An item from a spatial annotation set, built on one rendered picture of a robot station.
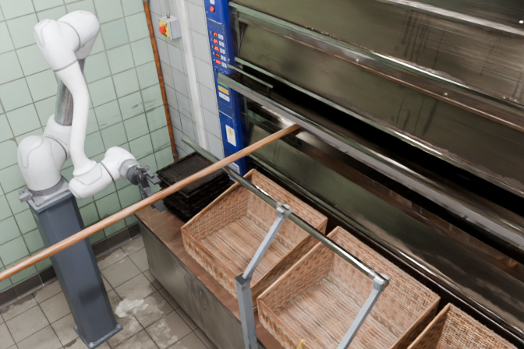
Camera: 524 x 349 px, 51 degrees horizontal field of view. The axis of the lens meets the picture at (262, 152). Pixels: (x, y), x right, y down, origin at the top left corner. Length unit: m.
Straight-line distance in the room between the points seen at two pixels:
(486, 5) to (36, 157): 1.88
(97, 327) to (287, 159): 1.42
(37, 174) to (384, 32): 1.60
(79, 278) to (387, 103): 1.80
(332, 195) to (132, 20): 1.58
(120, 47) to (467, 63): 2.12
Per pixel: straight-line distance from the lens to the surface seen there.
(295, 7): 2.17
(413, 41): 1.81
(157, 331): 3.28
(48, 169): 2.61
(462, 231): 2.01
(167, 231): 2.96
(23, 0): 3.04
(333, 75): 2.13
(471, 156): 1.81
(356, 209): 2.34
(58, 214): 2.72
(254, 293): 2.41
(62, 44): 2.26
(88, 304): 3.11
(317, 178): 2.47
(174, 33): 3.01
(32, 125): 3.24
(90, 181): 2.35
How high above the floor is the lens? 2.48
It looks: 34 degrees down
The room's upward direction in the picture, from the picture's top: 5 degrees counter-clockwise
